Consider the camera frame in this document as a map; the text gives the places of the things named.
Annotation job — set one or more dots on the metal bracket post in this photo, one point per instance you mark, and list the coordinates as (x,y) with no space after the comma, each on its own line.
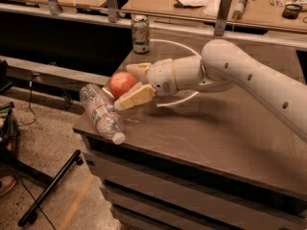
(112,11)
(54,7)
(222,17)

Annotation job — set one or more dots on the black metal bar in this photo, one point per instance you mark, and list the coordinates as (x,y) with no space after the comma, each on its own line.
(31,214)

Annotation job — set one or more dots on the white tube tool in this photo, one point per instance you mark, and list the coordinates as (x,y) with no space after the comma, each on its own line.
(239,9)

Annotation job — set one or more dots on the metal bracket post left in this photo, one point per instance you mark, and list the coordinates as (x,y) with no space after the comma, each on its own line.
(54,7)

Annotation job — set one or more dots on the dark bag with items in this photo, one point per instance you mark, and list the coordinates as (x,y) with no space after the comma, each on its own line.
(8,134)

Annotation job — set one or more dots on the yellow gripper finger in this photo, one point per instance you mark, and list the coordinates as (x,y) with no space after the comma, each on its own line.
(139,70)
(139,94)

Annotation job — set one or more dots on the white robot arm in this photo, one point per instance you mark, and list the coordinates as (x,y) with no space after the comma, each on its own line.
(220,64)

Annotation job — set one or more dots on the clear plastic water bottle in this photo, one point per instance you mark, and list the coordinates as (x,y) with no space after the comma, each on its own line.
(100,109)

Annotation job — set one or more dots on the green 7up can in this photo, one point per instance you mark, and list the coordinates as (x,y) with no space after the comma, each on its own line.
(140,33)

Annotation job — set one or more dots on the black round container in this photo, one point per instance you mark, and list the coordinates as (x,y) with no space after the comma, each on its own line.
(291,11)

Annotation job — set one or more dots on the metal bracket post middle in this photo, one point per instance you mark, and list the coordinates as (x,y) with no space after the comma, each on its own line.
(112,11)

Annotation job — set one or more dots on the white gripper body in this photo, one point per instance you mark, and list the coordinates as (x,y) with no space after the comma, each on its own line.
(160,75)

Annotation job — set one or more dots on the white paper sheets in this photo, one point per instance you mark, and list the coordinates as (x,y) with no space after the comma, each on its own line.
(209,7)

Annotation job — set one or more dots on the red apple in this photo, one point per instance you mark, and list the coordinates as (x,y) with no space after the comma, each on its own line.
(120,83)

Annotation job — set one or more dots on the grey cabinet drawers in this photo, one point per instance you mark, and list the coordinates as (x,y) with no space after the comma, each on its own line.
(153,191)

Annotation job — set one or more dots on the metal bracket post right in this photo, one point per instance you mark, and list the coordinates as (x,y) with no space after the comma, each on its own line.
(222,17)

